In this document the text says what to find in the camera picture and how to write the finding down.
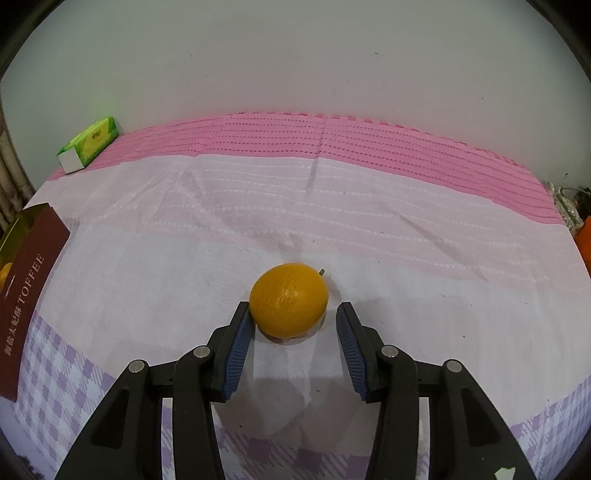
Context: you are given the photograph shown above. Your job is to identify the pink purple checked tablecloth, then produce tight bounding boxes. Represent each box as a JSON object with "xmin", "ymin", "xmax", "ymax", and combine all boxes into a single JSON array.
[{"xmin": 1, "ymin": 113, "xmax": 590, "ymax": 479}]

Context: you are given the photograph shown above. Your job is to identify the small orange mandarin behind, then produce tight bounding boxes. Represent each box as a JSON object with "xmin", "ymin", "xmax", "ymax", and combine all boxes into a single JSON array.
[{"xmin": 249, "ymin": 263, "xmax": 329, "ymax": 339}]

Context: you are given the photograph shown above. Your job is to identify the gold red toffee tin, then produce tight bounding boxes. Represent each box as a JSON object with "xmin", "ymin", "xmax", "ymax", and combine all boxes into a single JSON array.
[{"xmin": 1, "ymin": 203, "xmax": 70, "ymax": 402}]

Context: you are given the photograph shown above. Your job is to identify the orange object at right edge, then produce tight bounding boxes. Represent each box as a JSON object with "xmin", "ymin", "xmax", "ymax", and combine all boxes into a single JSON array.
[{"xmin": 575, "ymin": 216, "xmax": 591, "ymax": 273}]

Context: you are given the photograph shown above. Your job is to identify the clutter at right edge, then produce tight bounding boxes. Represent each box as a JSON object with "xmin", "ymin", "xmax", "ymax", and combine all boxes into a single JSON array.
[{"xmin": 544, "ymin": 182, "xmax": 590, "ymax": 236}]

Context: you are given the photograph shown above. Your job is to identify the green white tissue box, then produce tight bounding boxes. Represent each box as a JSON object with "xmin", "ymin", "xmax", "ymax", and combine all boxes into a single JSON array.
[{"xmin": 57, "ymin": 116, "xmax": 119, "ymax": 174}]

